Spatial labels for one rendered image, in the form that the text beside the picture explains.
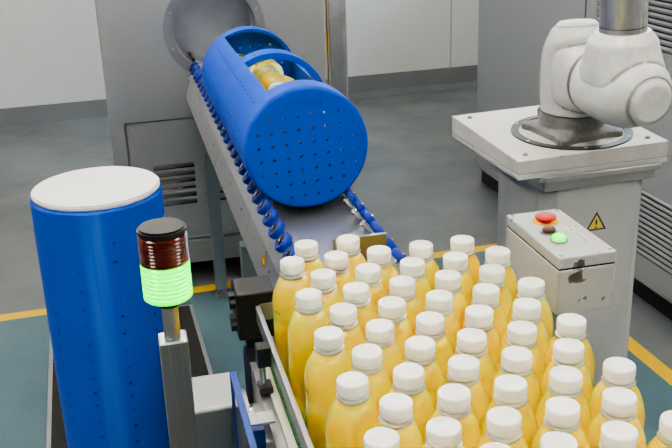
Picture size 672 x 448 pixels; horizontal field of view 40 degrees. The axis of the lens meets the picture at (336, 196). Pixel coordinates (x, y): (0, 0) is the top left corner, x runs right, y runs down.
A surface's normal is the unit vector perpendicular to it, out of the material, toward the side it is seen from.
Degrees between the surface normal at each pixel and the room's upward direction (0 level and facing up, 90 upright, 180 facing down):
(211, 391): 0
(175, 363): 90
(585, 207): 90
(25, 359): 0
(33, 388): 0
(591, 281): 90
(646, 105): 98
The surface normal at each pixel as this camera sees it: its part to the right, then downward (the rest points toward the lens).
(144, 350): 0.66, 0.23
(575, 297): 0.24, 0.32
